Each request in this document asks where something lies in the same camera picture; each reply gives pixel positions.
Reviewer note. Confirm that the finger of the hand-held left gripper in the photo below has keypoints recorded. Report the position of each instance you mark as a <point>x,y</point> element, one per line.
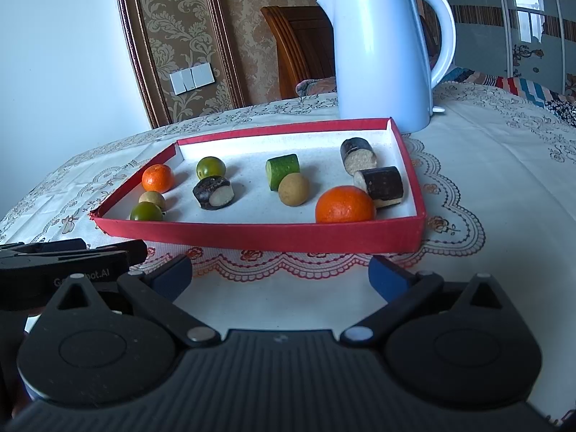
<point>130,252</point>
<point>45,247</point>

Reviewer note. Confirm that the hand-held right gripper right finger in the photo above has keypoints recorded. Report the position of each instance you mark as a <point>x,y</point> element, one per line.
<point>384,276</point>

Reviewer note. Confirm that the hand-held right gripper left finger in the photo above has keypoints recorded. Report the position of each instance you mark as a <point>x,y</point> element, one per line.
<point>173,276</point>

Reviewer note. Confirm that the small tan longan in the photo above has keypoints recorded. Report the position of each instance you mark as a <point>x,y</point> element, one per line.
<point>152,199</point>

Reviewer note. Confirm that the small orange tangerine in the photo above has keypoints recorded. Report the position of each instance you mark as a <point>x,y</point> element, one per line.
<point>157,178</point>

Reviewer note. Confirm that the large orange tangerine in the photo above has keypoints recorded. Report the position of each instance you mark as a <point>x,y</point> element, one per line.
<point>344,204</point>

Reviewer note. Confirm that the dark eggplant slice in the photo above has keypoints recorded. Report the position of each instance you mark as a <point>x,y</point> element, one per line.
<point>211,191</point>

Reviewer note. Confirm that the red shallow cardboard box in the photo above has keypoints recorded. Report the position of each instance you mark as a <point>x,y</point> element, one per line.
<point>270,234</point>

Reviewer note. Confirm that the small yellow potato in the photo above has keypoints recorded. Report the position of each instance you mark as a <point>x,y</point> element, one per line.
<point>293,190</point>

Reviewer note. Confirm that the green cucumber piece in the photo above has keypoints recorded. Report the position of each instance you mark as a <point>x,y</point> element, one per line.
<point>281,168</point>

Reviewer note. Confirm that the pink grey patterned cloth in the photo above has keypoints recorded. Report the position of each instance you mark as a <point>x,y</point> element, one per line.
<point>315,86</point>

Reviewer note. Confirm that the white electric kettle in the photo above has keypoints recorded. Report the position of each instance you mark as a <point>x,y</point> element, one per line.
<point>382,63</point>

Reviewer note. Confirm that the striped colourful blanket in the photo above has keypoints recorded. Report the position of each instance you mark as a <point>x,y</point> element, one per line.
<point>522,87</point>

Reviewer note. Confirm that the dark patterned cloth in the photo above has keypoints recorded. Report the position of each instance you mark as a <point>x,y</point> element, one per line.
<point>562,110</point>

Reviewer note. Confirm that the brown wooden headboard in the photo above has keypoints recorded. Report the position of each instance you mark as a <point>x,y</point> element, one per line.
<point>297,49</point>

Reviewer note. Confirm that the wardrobe with patterned sliding doors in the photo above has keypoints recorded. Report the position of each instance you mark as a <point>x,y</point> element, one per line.
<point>486,31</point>

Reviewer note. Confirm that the white wall switch panel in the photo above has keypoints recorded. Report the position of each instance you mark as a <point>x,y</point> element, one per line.
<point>191,78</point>

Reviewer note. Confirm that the gilded wall moulding frame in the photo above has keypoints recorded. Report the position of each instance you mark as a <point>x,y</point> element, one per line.
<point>141,54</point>

